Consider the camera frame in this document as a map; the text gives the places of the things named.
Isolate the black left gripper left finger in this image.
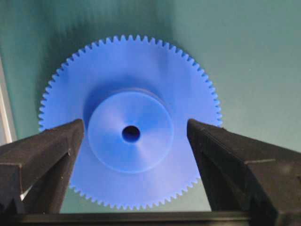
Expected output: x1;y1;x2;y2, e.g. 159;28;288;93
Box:
0;119;84;214

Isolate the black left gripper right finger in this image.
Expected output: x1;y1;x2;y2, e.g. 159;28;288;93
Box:
187;119;301;226

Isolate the small blue gear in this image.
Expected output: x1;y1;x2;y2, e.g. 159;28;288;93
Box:
39;36;222;209

